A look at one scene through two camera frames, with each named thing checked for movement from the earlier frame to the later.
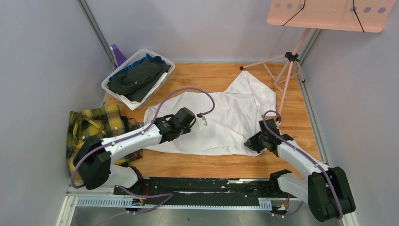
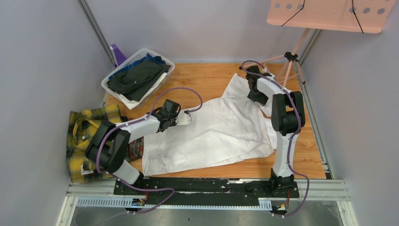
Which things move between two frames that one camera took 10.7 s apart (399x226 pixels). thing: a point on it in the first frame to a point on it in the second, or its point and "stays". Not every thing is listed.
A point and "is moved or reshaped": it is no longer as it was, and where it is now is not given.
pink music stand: [356, 16] stays
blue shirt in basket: [148, 57] stays
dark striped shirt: [138, 81] stays
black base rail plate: [179, 190] stays
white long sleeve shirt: [232, 116] is moved or reshaped
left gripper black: [188, 129] to [173, 123]
